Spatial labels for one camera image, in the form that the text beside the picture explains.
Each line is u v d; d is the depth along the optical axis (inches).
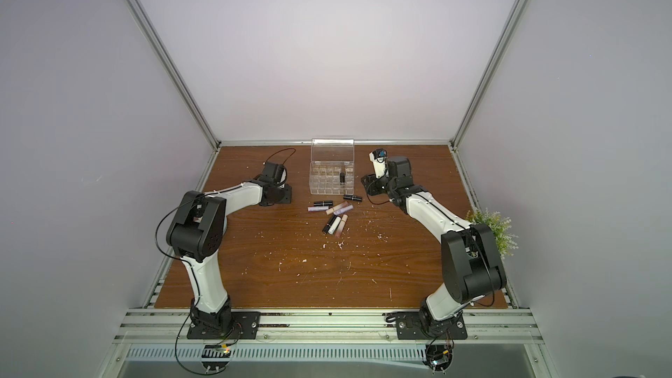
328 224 36.3
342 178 39.8
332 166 42.9
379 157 31.2
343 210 38.1
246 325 28.7
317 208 38.3
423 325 25.7
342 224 36.4
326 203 38.4
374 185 31.2
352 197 39.4
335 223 36.4
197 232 20.6
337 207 38.3
